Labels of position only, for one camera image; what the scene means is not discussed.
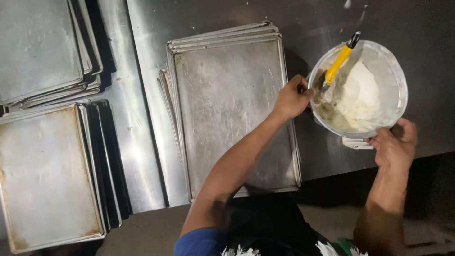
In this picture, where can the person's right hand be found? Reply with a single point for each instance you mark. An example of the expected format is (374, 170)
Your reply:
(392, 151)

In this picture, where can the black patterned apron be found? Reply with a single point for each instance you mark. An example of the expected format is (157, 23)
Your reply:
(270, 227)

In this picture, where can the stack of rusty baking trays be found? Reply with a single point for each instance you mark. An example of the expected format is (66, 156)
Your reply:
(46, 174)

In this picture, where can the white folded cloth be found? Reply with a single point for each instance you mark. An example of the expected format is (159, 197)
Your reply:
(353, 143)

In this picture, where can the stack of metal baking trays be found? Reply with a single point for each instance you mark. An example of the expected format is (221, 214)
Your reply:
(39, 46)
(227, 106)

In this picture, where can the person's left hand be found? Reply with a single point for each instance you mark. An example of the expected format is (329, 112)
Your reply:
(289, 101)

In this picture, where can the round metal bowl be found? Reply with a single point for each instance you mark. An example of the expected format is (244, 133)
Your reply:
(387, 71)

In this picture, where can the blue shirt sleeve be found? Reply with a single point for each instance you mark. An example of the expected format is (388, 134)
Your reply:
(199, 243)

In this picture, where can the white grease lump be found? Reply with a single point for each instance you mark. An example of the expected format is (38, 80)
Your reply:
(360, 96)

